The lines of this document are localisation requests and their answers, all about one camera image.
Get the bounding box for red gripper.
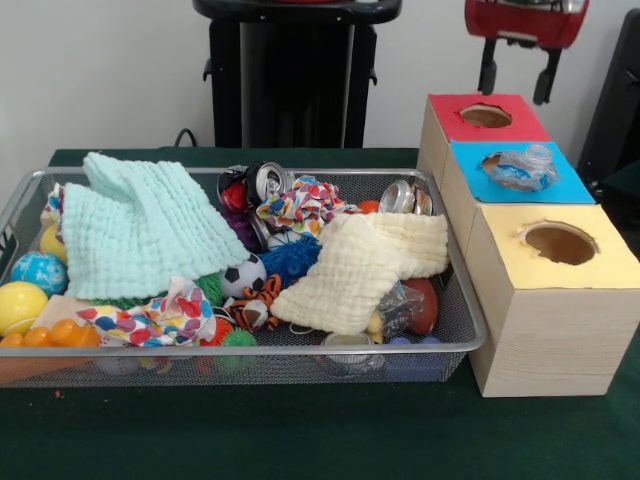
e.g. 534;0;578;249
464;0;591;106

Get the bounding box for crushed clear plastic bottle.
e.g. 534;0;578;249
482;143;560;192

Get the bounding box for wooden box with three holes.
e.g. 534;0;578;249
417;92;640;399

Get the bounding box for brown toy football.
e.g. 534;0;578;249
402;277;441;335

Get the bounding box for cream waffle cloth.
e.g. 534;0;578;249
269;212;451;336

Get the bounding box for crumpled colourful spotted cloth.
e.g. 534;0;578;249
255;174;361;236

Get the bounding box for small soccer ball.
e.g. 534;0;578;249
219;252;269;300

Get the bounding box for orange tiger plush toy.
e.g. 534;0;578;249
223;273;286;331

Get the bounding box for mint green waffle cloth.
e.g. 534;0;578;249
63;151;251;300

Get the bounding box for dark green table cloth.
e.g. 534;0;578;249
0;147;640;480

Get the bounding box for large colourful spotted cloth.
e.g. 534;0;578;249
77;275;217;349

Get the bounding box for blue globe ball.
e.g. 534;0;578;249
11;251;70;297

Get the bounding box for orange plastic toy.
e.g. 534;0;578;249
0;318;101;347

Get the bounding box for yellow tennis ball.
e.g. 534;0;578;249
0;280;50;337

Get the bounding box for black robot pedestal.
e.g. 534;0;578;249
192;0;404;149

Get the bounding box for silver wire mesh bin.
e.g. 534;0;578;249
0;167;490;389

